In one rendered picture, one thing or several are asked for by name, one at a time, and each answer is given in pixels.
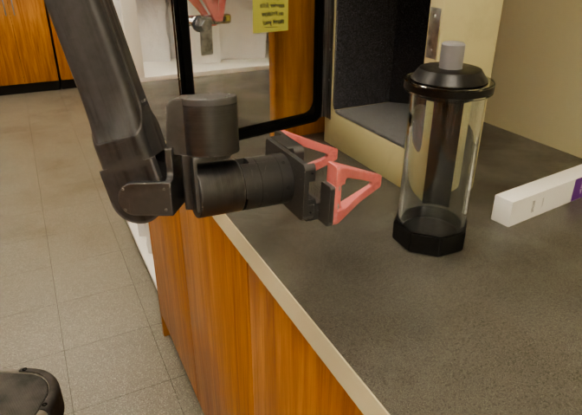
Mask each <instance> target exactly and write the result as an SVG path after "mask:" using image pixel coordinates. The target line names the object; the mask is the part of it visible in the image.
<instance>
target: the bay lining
mask: <svg viewBox="0 0 582 415"><path fill-rule="evenodd" d="M429 14H430V0H337V1H336V25H335V50H334V75H333V108H334V110H335V109H341V108H348V107H359V106H365V105H371V104H377V103H383V102H397V103H407V104H409V97H410V94H409V93H408V92H406V91H405V90H404V78H405V76H406V75H407V74H409V73H412V72H415V71H416V70H417V68H418V67H419V66H420V65H422V64H424V55H425V47H426V39H427V31H428V22H429Z"/></svg>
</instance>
